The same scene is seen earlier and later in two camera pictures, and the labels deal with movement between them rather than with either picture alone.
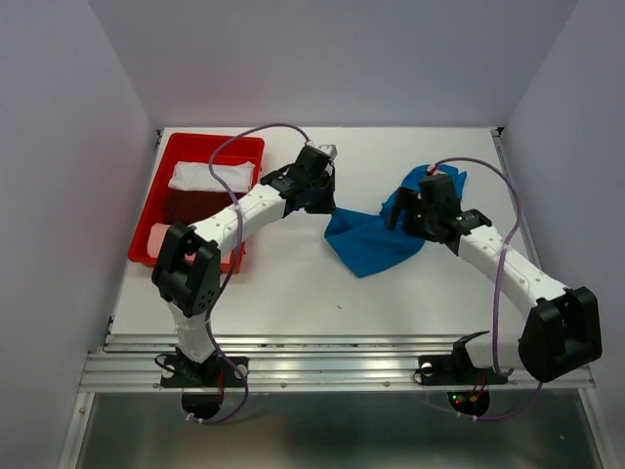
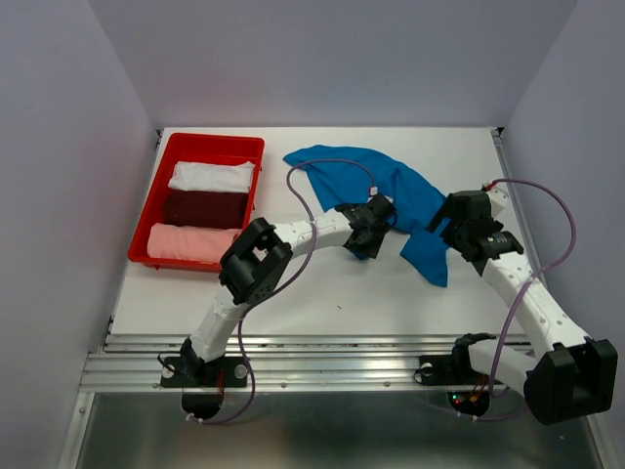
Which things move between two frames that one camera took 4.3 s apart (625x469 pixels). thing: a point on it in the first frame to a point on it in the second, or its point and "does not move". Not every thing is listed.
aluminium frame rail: [295, 363] does not move
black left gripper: [329, 204] to [370, 250]
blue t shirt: [365, 241] to [348, 175]
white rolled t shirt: [197, 177] does not move
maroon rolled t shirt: [191, 206] does not move
